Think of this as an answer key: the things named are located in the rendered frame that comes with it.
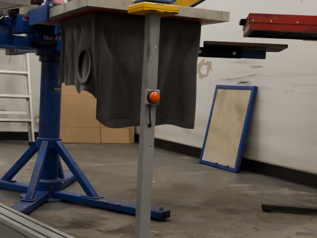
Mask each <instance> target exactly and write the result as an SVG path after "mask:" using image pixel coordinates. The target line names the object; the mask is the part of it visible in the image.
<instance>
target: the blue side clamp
mask: <svg viewBox="0 0 317 238"><path fill-rule="evenodd" d="M53 7H54V6H49V4H45V5H42V6H40V7H37V8H34V9H32V10H30V14H29V25H30V26H32V25H35V24H38V23H41V22H45V21H48V20H49V9H50V8H53Z"/></svg>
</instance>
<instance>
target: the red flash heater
mask: <svg viewBox="0 0 317 238"><path fill-rule="evenodd" d="M247 18H248V20H247V22H245V23H244V26H243V28H242V30H243V37H250V38H271V39H293V40H315V41H317V16H308V15H286V14H262V13H249V14H248V16H247V17H246V19H247Z"/></svg>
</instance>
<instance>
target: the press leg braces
mask: <svg viewBox="0 0 317 238"><path fill-rule="evenodd" d="M48 149H49V141H42V143H41V147H40V150H39V153H38V156H37V159H36V163H35V166H34V169H33V173H32V176H31V180H30V183H29V186H28V190H27V193H26V196H25V198H23V199H21V201H28V202H34V201H35V200H37V199H38V198H39V197H35V194H36V191H37V187H38V184H39V181H40V178H41V174H42V170H43V167H44V163H45V160H46V156H47V153H48ZM55 149H56V151H57V152H58V153H59V158H58V178H61V179H62V180H63V181H65V180H67V179H68V178H65V176H64V172H63V169H62V165H61V161H60V157H61V158H62V159H63V161H64V162H65V164H66V165H67V167H68V168H69V169H70V171H71V172H72V174H73V175H74V177H75V178H76V180H77V181H78V183H79V184H80V186H81V187H82V189H83V190H84V192H85V193H86V195H81V196H82V197H87V198H92V199H99V198H104V197H103V196H99V195H98V194H97V193H96V191H95V190H94V188H93V187H92V185H91V184H90V182H89V180H88V179H87V178H86V176H85V175H84V173H83V172H82V170H81V169H80V168H79V166H78V165H77V163H76V162H75V160H74V159H73V157H72V156H71V155H70V153H69V152H68V150H67V149H66V148H65V146H64V145H63V144H62V142H61V141H56V142H55ZM37 151H38V148H37V147H36V141H35V142H34V143H33V144H32V145H31V146H30V147H29V148H28V149H27V150H26V152H25V153H24V154H23V155H22V156H21V157H20V158H19V159H18V160H17V162H16V163H15V164H14V165H13V166H12V167H11V168H10V169H9V170H8V172H7V173H6V174H5V175H4V176H3V177H2V178H1V179H0V181H2V182H8V183H9V182H16V180H12V179H13V177H14V176H15V175H16V174H17V173H18V172H19V171H20V170H21V169H22V168H23V167H24V166H25V164H26V163H27V162H28V161H29V160H30V159H31V158H32V157H33V156H34V155H35V154H36V152H37Z"/></svg>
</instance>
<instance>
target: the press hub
mask: <svg viewBox="0 0 317 238"><path fill-rule="evenodd" d="M34 26H42V27H46V29H45V33H36V35H38V36H44V39H45V41H44V42H34V41H32V45H36V46H44V47H45V49H44V50H43V49H35V55H36V56H39V61H40V62H41V83H40V108H39V132H38V137H37V138H36V147H37V148H38V153H39V150H40V147H41V143H42V141H49V149H48V153H47V156H46V160H45V163H44V167H43V170H42V174H41V178H40V181H39V184H38V187H37V191H50V198H49V199H47V200H46V201H44V202H47V203H50V202H63V201H65V200H60V199H56V198H52V191H59V190H62V186H63V180H62V179H61V178H58V158H59V153H58V152H57V151H56V149H55V142H56V141H61V140H62V139H61V138H60V137H59V134H60V112H61V89H62V84H59V85H58V77H59V64H60V52H59V51H52V47H55V46H57V42H52V41H55V40H61V36H56V35H55V34H53V32H52V31H53V27H55V26H54V25H44V24H35V25H34Z"/></svg>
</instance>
